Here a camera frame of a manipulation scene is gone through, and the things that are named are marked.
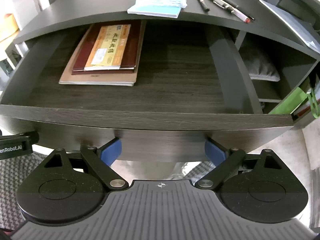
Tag red tipped pen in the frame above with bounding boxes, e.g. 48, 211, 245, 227
225, 4, 251, 24

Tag blue notepad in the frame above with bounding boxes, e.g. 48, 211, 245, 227
127, 3, 182, 19

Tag document in plastic sleeve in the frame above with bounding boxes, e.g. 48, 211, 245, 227
259, 0, 319, 48

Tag black pen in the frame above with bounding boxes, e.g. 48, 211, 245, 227
216, 0, 255, 21

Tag silver clip pen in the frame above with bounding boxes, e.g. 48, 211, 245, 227
205, 0, 238, 14

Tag orange receipt book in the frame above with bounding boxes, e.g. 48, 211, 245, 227
84, 24, 132, 71

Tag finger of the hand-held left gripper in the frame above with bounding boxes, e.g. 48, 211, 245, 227
0, 131, 40, 145

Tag brown kraft notebook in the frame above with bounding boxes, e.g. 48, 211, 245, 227
59, 21, 147, 87

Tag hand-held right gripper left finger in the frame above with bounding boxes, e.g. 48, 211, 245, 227
44, 137, 129, 191

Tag black marker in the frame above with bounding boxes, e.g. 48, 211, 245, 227
195, 0, 210, 12

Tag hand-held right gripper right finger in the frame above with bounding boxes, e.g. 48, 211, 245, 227
195, 138, 284, 191

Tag red folders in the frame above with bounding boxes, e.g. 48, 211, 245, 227
294, 104, 314, 118

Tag dark wooden cabinet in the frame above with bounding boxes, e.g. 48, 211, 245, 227
0, 0, 320, 130

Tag large dark wooden drawer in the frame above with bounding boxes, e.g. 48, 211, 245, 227
0, 20, 296, 164

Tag maroon book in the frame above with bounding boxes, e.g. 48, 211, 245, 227
72, 20, 147, 75

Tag green paper bag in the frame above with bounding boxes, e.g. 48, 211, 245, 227
269, 76, 320, 120

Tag glass side table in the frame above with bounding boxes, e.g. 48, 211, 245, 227
0, 41, 28, 80

